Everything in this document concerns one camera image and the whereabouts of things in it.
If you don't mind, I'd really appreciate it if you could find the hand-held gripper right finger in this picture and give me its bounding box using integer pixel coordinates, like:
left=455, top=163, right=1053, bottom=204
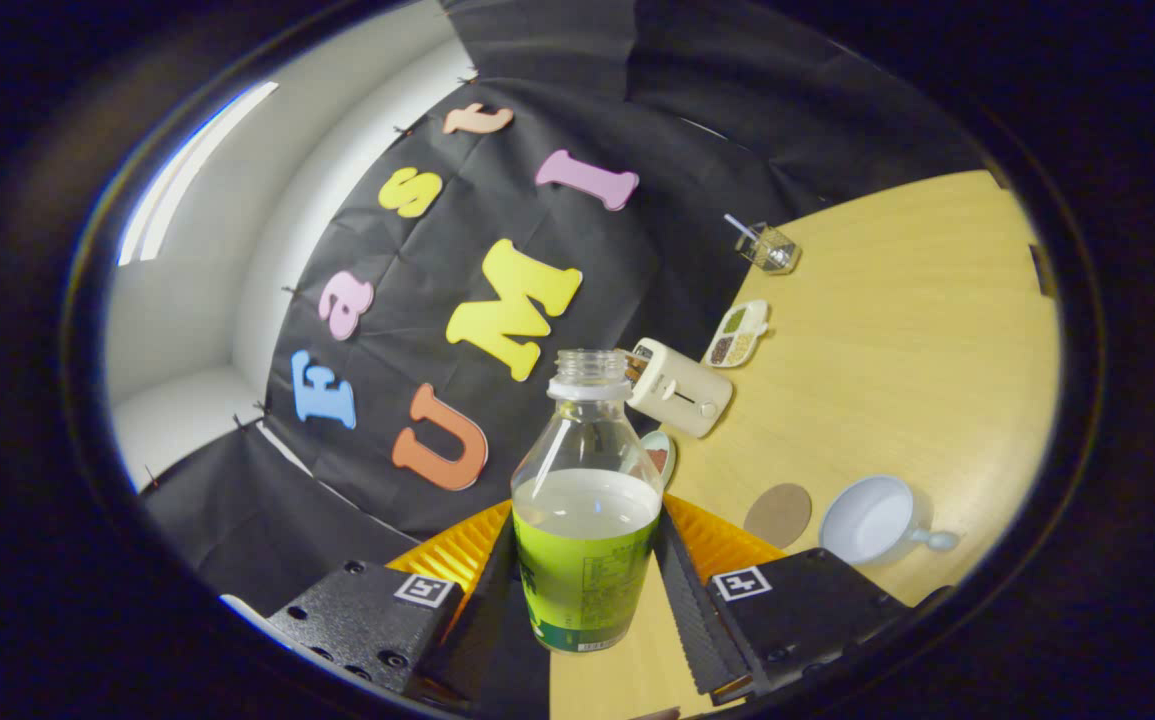
left=655, top=495, right=948, bottom=706

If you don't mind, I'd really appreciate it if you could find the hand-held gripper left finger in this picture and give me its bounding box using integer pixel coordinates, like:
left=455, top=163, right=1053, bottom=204
left=267, top=498, right=518, bottom=701

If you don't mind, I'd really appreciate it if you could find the green label juice bottle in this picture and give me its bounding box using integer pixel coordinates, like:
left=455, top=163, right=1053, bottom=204
left=510, top=348, right=664, bottom=654

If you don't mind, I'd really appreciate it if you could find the round brown coaster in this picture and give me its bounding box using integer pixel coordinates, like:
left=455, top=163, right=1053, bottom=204
left=743, top=483, right=814, bottom=550

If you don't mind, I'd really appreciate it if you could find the pale blue cup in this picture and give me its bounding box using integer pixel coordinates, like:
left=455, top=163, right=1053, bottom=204
left=818, top=474, right=961, bottom=568

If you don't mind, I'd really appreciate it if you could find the pale green plate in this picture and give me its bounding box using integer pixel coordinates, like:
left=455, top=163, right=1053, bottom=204
left=637, top=430, right=678, bottom=489

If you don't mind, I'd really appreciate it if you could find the white toaster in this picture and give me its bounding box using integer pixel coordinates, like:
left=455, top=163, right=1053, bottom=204
left=625, top=337, right=734, bottom=439

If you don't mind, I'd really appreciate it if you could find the white divided dish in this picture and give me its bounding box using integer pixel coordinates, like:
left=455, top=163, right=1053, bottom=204
left=704, top=299, right=770, bottom=369

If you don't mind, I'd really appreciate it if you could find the wooden table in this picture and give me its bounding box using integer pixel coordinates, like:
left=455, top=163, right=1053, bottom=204
left=547, top=168, right=1060, bottom=719

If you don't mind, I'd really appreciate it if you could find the clear glass container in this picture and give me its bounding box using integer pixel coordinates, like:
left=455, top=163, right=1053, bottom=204
left=737, top=222, right=802, bottom=276

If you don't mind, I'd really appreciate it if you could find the ceiling light panel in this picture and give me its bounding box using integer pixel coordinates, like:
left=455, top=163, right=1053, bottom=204
left=117, top=80, right=280, bottom=266

